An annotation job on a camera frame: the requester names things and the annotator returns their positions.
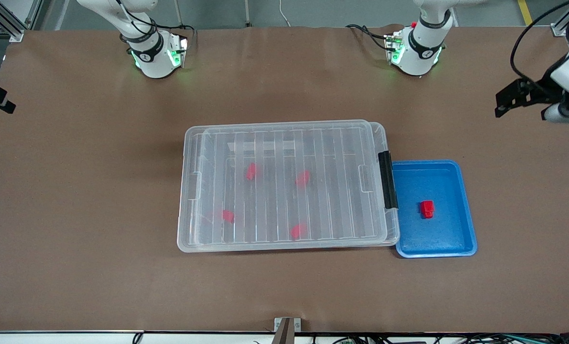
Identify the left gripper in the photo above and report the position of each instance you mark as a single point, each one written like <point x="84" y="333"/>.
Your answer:
<point x="546" y="81"/>

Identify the red block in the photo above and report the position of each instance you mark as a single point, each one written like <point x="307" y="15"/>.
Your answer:
<point x="303" y="178"/>
<point x="227" y="216"/>
<point x="251" y="171"/>
<point x="298" y="231"/>
<point x="427" y="209"/>

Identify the clear plastic box lid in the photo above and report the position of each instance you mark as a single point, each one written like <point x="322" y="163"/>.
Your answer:
<point x="203" y="200"/>

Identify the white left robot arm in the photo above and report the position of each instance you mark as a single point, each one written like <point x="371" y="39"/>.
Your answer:
<point x="421" y="55"/>

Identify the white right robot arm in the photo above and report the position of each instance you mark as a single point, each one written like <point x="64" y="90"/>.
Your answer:
<point x="153" y="59"/>

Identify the black box latch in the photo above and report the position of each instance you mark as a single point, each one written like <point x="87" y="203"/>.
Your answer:
<point x="388" y="181"/>

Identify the clear plastic storage box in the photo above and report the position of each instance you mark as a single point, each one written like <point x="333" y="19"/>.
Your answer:
<point x="392" y="229"/>

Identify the brown table cover mat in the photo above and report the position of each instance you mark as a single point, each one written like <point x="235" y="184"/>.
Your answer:
<point x="74" y="191"/>

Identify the blue plastic tray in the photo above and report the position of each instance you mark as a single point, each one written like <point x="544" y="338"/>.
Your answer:
<point x="449" y="231"/>

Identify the thin metal pole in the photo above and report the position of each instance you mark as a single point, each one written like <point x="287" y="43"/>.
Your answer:
<point x="178" y="14"/>
<point x="247" y="13"/>

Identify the silver bracket with post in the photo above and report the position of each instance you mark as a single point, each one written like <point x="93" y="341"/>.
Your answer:
<point x="284" y="329"/>

